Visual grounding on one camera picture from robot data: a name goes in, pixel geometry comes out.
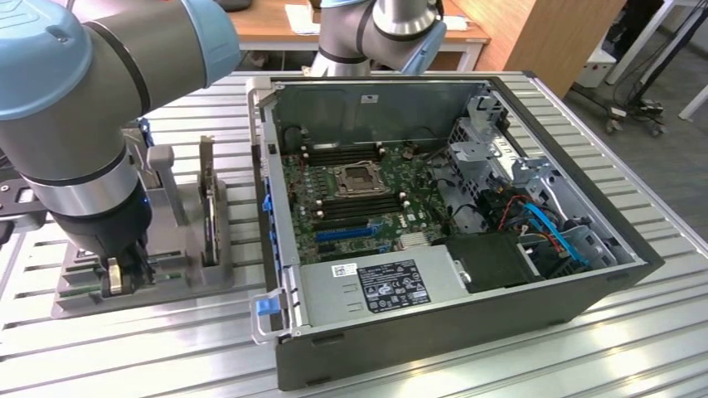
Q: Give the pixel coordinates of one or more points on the white paper sheets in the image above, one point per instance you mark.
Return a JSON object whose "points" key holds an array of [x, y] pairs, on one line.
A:
{"points": [[301, 18]]}

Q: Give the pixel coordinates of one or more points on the RAM slot white latches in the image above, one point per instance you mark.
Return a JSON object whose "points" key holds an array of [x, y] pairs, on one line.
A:
{"points": [[359, 203], [359, 212], [343, 157], [348, 148]]}

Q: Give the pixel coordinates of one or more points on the black expansion slot blue latch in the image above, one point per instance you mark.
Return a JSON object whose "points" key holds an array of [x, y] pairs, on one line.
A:
{"points": [[337, 250]]}

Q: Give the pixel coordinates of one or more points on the silver power supply unit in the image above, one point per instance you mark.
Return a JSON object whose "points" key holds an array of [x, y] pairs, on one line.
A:
{"points": [[332, 298]]}

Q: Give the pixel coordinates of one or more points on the wooden cabinet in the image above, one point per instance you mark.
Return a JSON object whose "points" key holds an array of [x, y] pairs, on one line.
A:
{"points": [[541, 41]]}

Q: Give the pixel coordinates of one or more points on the green motherboard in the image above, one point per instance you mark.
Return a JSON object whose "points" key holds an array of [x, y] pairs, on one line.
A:
{"points": [[301, 215]]}

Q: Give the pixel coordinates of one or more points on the perforated silver disk bay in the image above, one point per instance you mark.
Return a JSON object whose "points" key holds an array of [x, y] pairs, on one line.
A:
{"points": [[469, 161]]}

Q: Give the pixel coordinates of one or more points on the black computer mouse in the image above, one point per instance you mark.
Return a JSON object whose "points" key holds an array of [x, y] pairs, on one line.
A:
{"points": [[237, 5]]}

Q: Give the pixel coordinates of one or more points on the black fan shroud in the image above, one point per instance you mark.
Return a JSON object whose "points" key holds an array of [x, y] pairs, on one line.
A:
{"points": [[487, 261]]}

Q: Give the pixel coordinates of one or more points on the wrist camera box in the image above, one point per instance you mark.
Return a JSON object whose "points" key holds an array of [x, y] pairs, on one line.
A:
{"points": [[21, 195]]}

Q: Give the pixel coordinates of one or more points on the black open PC case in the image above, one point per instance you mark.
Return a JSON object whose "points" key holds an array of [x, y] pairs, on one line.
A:
{"points": [[443, 340]]}

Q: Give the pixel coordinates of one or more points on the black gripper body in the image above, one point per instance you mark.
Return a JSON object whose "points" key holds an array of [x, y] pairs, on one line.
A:
{"points": [[105, 232]]}

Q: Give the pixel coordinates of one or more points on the white table frame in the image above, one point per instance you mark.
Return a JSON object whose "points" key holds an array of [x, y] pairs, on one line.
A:
{"points": [[641, 41]]}

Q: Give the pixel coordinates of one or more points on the CPU socket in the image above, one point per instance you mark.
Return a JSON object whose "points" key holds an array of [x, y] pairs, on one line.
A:
{"points": [[353, 178]]}

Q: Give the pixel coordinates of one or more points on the black power strip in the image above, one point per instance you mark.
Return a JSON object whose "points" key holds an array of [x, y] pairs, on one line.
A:
{"points": [[649, 107]]}

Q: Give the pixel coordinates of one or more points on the grey parts rack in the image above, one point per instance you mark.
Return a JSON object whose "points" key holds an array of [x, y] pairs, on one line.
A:
{"points": [[171, 290]]}

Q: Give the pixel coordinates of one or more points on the long black expansion slot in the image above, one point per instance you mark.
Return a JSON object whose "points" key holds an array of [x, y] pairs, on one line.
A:
{"points": [[340, 224]]}

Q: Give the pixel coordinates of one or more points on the silver chipset heat sink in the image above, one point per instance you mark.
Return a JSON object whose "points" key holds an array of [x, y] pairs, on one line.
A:
{"points": [[415, 241]]}

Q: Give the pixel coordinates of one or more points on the RAM slot black latches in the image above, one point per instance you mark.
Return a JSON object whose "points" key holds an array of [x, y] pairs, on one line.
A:
{"points": [[343, 162], [359, 207], [359, 198], [343, 152]]}

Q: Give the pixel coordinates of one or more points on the blue case latch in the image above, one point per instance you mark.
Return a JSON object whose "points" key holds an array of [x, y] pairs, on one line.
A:
{"points": [[264, 309]]}

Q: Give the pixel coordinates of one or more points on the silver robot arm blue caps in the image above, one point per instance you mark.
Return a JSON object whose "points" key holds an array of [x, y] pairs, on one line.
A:
{"points": [[72, 103]]}

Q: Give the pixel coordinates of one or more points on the white box red button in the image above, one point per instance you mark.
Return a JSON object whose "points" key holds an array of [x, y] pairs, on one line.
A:
{"points": [[595, 70]]}

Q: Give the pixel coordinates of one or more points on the graphics card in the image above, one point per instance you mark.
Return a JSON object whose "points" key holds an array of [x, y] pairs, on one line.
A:
{"points": [[209, 199]]}

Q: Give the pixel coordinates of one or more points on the wooden desk white frame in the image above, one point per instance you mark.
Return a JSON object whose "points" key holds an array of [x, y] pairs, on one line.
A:
{"points": [[265, 25]]}

